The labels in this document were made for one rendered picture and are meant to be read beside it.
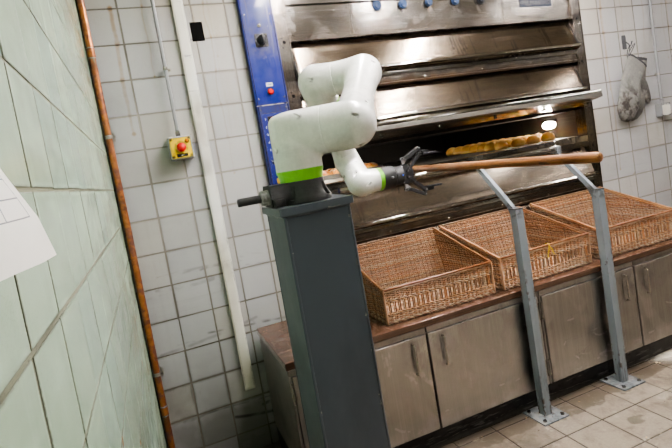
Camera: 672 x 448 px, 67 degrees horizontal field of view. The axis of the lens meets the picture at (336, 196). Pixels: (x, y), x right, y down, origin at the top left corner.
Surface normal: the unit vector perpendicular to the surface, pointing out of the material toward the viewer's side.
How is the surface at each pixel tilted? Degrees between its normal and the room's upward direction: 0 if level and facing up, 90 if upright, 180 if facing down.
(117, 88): 90
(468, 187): 70
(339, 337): 90
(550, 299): 91
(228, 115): 90
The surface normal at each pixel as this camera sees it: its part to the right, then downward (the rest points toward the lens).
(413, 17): 0.36, 0.01
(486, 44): 0.29, -0.33
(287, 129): -0.21, 0.08
